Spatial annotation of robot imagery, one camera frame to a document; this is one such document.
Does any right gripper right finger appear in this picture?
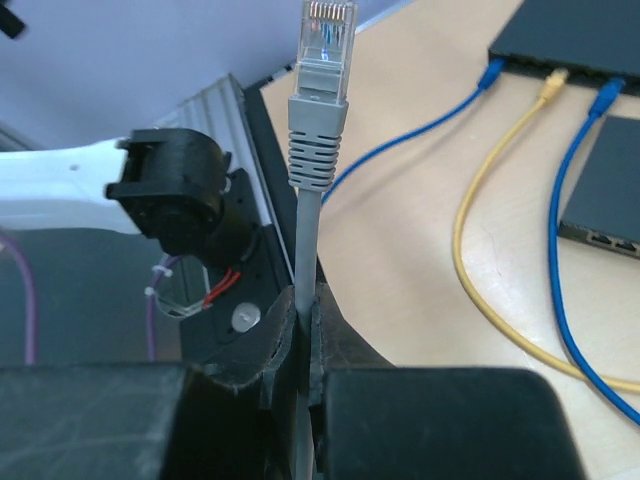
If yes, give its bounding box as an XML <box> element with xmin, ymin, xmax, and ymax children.
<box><xmin>309</xmin><ymin>283</ymin><xmax>586</xmax><ymax>479</ymax></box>

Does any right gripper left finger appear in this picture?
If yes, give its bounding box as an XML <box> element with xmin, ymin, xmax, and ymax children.
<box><xmin>1</xmin><ymin>288</ymin><xmax>297</xmax><ymax>479</ymax></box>

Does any grey ethernet cable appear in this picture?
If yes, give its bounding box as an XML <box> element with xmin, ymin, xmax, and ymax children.
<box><xmin>287</xmin><ymin>0</ymin><xmax>359</xmax><ymax>480</ymax></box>

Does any black network switch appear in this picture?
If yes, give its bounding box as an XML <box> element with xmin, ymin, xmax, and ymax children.
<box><xmin>559</xmin><ymin>116</ymin><xmax>639</xmax><ymax>259</ymax></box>
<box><xmin>488</xmin><ymin>0</ymin><xmax>639</xmax><ymax>96</ymax></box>

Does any yellow ethernet cable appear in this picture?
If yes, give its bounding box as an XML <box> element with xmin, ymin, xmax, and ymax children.
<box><xmin>452</xmin><ymin>68</ymin><xmax>640</xmax><ymax>394</ymax></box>

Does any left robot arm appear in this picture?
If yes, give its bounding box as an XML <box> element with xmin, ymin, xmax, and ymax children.
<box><xmin>1</xmin><ymin>128</ymin><xmax>256</xmax><ymax>269</ymax></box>

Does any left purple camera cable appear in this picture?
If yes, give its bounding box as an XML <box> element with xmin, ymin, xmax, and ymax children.
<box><xmin>0</xmin><ymin>234</ymin><xmax>181</xmax><ymax>366</ymax></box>

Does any aluminium frame rail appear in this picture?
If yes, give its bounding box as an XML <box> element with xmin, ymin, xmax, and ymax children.
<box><xmin>151</xmin><ymin>74</ymin><xmax>278</xmax><ymax>229</ymax></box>

